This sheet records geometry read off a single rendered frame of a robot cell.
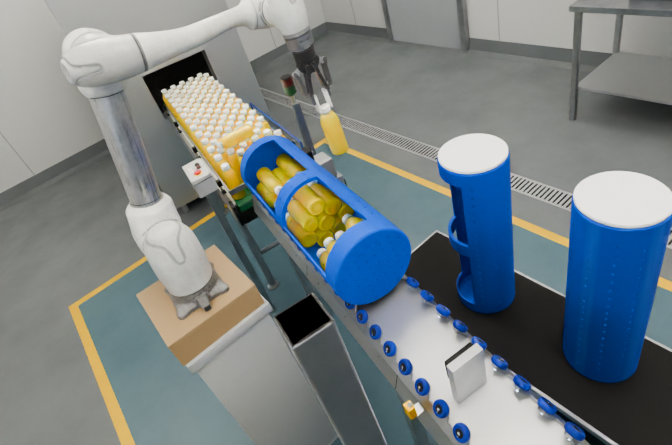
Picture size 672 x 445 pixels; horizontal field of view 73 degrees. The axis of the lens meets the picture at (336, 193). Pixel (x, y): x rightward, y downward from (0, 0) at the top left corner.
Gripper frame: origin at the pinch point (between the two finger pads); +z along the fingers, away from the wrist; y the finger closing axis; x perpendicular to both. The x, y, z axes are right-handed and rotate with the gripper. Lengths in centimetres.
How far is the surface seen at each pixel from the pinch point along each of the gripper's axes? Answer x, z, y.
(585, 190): -62, 46, 54
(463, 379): -85, 44, -23
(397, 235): -45, 30, -9
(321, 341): -103, -23, -50
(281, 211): -3.7, 28.2, -31.2
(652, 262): -85, 65, 54
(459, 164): -19, 45, 38
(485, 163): -26, 45, 45
